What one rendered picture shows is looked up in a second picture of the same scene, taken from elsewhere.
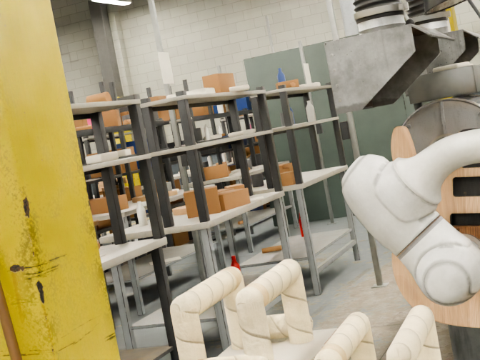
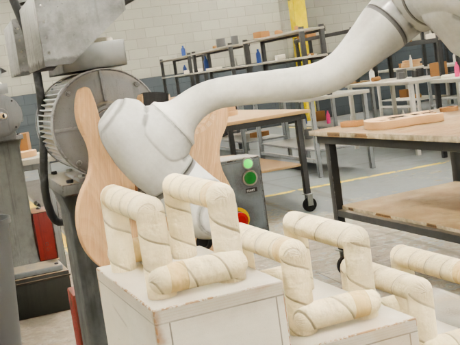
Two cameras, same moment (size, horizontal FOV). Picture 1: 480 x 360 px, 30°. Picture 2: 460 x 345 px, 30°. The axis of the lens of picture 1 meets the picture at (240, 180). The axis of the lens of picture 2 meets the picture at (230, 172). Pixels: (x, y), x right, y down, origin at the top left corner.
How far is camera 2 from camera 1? 0.67 m
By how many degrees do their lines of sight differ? 40
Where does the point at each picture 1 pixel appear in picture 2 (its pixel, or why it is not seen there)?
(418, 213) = (183, 152)
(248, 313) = (228, 207)
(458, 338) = (94, 304)
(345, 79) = (55, 31)
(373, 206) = (142, 146)
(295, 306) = (186, 219)
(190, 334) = (164, 235)
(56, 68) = not seen: outside the picture
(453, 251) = not seen: hidden behind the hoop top
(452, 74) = (105, 46)
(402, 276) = (89, 235)
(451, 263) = not seen: hidden behind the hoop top
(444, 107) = (103, 76)
